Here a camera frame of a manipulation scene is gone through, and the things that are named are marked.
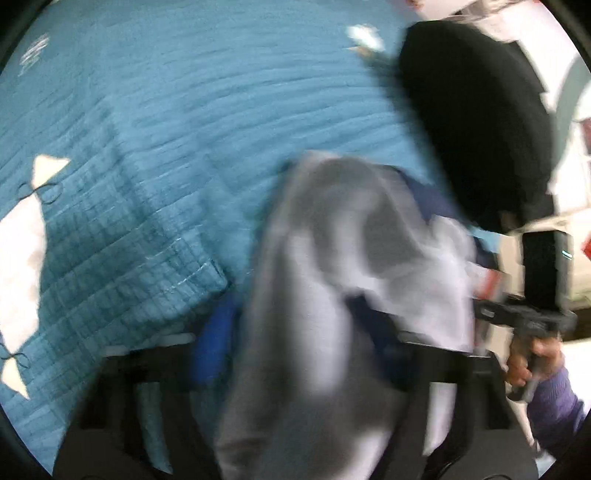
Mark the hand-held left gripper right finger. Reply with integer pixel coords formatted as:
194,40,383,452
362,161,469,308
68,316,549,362
344,295,540,480

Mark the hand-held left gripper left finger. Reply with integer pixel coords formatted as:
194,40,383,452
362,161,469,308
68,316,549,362
53,295,241,480

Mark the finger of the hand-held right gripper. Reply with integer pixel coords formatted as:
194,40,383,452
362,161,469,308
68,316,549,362
473,298,514,325

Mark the grey and navy jacket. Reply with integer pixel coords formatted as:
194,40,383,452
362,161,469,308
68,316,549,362
215,150,504,480

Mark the person's right forearm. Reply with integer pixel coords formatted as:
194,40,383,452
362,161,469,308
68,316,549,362
526,367,591,459

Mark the person's right hand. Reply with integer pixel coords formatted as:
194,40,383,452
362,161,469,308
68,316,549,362
505,333,565,389

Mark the teal quilted blanket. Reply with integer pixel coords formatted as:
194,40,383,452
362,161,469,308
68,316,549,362
0,0,504,476

